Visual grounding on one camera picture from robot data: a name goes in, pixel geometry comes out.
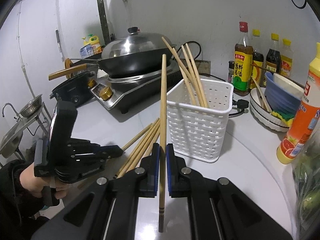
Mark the steel colander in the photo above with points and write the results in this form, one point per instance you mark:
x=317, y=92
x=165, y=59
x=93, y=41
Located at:
x=31, y=107

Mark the wooden spatula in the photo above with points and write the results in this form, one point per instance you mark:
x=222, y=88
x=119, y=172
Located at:
x=67, y=66

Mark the yellow label sauce bottle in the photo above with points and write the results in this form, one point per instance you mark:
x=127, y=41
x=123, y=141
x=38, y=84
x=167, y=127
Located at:
x=286, y=65

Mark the steel faucet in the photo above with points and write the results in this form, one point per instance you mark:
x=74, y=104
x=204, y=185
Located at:
x=7, y=106

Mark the dark blue electric pot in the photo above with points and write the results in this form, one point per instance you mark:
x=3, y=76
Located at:
x=75, y=90

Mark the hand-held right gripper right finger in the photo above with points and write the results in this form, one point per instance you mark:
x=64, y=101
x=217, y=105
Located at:
x=170, y=170

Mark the dark vertical pipe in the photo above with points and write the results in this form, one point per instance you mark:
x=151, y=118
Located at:
x=103, y=12

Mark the yellow detergent bottle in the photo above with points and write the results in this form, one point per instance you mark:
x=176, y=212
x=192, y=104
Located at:
x=93, y=43

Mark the cooking wine bottle red cap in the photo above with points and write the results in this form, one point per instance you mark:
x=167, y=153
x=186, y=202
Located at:
x=242, y=75

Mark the dark soy sauce bottle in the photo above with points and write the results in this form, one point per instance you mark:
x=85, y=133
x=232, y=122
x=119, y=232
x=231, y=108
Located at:
x=273, y=60

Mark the yellow sponge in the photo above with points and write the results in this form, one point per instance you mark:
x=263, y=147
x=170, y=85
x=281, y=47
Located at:
x=283, y=117

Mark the clear plastic bag of vegetables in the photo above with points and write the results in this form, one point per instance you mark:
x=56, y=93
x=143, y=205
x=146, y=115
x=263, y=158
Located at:
x=310, y=187

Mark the small spice jar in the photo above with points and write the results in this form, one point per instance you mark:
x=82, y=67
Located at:
x=231, y=73

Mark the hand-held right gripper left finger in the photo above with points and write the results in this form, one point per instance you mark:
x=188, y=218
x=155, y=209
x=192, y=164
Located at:
x=156, y=170

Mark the white plate dark rim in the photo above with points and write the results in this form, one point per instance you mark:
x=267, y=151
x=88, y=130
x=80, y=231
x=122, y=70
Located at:
x=262, y=120

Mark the striped-end wooden chopstick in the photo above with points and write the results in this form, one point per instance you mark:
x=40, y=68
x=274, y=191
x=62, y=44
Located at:
x=197, y=75
x=175, y=56
x=183, y=80
x=191, y=72
x=163, y=105

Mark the orange dish soap bottle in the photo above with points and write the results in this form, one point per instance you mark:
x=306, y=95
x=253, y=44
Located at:
x=302, y=120

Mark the blue and white carton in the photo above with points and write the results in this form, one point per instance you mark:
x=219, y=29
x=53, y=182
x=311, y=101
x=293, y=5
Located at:
x=86, y=51

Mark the dark brown chopstick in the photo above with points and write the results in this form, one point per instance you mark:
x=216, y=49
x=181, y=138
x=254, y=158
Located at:
x=257, y=66

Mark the plain wooden chopstick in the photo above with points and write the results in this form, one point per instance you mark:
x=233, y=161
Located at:
x=261, y=93

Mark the white perforated plastic basket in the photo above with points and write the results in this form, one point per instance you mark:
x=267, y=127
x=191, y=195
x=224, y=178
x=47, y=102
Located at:
x=200, y=130

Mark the white wall conduit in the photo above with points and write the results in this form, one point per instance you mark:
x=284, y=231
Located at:
x=22, y=55

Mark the person's left forearm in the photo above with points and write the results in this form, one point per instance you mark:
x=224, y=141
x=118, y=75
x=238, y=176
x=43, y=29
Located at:
x=12, y=200

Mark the brown sauce bottle yellow cap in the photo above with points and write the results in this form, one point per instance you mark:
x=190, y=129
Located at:
x=257, y=62

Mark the person's left hand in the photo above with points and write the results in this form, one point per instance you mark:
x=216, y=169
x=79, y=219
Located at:
x=32, y=182

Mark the steel sink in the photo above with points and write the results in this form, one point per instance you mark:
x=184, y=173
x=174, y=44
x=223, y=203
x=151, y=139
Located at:
x=12, y=137

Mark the steel wok lid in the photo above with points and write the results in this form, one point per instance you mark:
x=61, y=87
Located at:
x=135, y=45

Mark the pile of wooden chopsticks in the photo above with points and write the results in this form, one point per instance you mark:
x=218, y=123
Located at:
x=142, y=142

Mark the silver induction cooker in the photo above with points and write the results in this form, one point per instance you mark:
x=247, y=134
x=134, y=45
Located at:
x=140, y=92

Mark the blue bowl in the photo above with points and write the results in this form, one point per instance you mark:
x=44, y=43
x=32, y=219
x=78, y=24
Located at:
x=280, y=100

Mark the white bowl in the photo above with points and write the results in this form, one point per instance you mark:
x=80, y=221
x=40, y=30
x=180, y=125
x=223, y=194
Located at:
x=285, y=82

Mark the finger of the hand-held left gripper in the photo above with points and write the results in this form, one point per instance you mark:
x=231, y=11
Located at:
x=110, y=148
x=115, y=153

